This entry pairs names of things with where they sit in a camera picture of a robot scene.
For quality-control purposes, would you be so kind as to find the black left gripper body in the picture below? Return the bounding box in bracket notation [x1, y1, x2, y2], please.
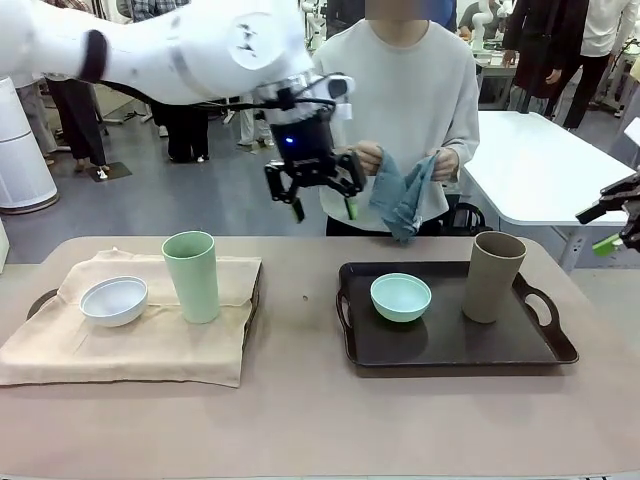
[268, 116, 336, 177]

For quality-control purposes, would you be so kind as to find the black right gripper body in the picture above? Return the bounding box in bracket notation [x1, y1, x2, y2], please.
[618, 171, 640, 237]

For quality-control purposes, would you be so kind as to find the teal cloth mat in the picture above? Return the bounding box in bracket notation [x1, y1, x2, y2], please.
[368, 146, 437, 247]

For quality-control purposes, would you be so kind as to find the mint green tall cup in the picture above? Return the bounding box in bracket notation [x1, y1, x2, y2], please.
[161, 230, 222, 325]

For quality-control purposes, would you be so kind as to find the white bowl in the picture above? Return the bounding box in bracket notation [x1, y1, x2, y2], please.
[79, 276, 150, 329]

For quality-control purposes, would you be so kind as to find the beige pink cloth mat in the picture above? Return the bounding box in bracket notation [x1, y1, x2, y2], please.
[0, 247, 264, 389]

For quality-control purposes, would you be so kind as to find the dark brown serving tray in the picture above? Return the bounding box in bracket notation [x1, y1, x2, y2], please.
[335, 260, 581, 370]
[26, 258, 265, 374]

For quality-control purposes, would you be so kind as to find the person's right hand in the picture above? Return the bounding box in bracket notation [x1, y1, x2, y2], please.
[349, 140, 385, 177]

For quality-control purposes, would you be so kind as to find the person's left hand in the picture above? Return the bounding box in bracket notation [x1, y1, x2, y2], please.
[430, 146, 461, 184]

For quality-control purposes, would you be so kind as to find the white side table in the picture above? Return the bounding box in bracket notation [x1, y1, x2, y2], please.
[458, 110, 640, 274]

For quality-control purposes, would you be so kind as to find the person in light sweatshirt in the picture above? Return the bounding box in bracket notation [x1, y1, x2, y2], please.
[311, 5, 481, 237]

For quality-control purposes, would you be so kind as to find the bystander in black trousers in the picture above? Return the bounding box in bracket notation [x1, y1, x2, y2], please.
[148, 93, 211, 165]

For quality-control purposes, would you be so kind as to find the brown tall cup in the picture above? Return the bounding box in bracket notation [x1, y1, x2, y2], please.
[461, 230, 528, 324]

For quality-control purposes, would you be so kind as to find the black chair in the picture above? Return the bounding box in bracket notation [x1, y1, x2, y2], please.
[451, 202, 487, 237]

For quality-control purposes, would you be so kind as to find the mint green bowl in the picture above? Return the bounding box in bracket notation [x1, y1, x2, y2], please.
[370, 272, 433, 323]

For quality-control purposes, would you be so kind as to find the bystander in white shirt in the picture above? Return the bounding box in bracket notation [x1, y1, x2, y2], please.
[562, 0, 627, 130]

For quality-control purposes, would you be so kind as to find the bystander in dark coat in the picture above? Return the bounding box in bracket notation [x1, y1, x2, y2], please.
[502, 0, 585, 107]

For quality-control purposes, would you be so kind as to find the black floor plate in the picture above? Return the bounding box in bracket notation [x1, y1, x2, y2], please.
[85, 160, 133, 181]

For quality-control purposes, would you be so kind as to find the white air purifier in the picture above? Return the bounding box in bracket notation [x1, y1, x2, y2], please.
[0, 74, 60, 217]

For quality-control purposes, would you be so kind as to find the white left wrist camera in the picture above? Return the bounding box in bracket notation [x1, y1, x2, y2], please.
[324, 73, 357, 122]

